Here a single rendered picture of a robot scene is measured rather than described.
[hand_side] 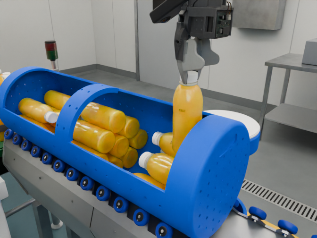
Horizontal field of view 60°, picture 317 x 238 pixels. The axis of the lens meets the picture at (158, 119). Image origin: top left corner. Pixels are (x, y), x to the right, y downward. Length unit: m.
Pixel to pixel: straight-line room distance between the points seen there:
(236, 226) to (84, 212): 0.45
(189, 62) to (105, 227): 0.53
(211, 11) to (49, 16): 5.51
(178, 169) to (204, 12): 0.30
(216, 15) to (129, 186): 0.40
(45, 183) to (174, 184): 0.62
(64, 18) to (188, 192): 5.72
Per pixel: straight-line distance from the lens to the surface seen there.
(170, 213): 0.60
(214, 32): 0.53
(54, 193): 1.04
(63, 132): 0.81
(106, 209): 0.84
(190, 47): 0.56
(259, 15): 3.81
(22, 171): 1.22
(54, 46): 1.73
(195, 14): 0.54
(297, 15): 3.89
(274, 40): 3.98
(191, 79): 0.59
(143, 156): 0.69
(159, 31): 4.96
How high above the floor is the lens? 1.47
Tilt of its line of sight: 23 degrees down
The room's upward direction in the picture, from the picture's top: straight up
